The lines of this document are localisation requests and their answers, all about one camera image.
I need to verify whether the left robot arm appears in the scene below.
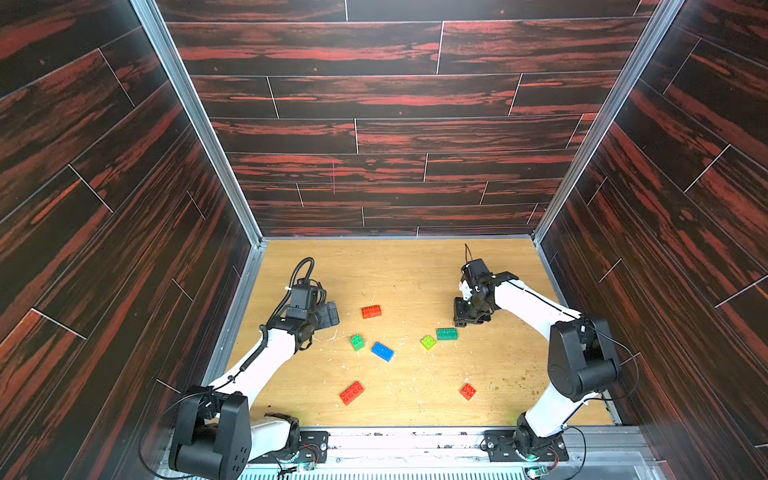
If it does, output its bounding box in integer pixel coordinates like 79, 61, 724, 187
168, 280, 339, 479

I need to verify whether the dark green lego brick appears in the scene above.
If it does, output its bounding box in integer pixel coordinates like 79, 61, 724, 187
436, 328, 459, 341

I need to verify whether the green small lego brick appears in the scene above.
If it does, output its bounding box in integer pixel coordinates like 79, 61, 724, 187
350, 334, 365, 351

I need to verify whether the lime green lego brick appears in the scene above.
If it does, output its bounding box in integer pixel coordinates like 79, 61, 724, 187
420, 335, 437, 350

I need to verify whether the red small lego brick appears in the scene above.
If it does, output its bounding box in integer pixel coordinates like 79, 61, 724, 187
460, 383, 476, 401

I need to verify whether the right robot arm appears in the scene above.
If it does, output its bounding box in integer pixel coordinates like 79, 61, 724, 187
454, 259, 621, 459

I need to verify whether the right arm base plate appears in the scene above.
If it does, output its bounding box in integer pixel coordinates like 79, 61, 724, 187
480, 429, 569, 463

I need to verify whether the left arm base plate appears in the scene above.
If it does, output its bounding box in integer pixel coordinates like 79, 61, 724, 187
249, 430, 330, 464

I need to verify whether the blue lego brick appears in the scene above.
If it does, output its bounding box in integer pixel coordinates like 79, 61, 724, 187
371, 342, 394, 362

